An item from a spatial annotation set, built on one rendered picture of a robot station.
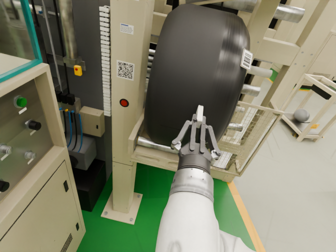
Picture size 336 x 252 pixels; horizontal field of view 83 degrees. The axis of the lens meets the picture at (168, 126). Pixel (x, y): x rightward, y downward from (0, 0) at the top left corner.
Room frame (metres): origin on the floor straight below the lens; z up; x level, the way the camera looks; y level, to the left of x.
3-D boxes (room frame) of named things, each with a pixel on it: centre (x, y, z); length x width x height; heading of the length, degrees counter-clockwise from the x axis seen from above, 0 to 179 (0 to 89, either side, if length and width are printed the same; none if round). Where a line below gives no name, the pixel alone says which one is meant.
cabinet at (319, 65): (4.92, -3.14, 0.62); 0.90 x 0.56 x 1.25; 106
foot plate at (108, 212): (0.80, 0.22, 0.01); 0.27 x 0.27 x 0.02; 89
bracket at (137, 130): (0.82, 0.14, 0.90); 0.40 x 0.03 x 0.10; 179
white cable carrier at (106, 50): (0.77, 0.31, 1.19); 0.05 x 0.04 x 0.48; 179
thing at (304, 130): (2.64, -2.00, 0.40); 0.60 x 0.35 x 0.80; 16
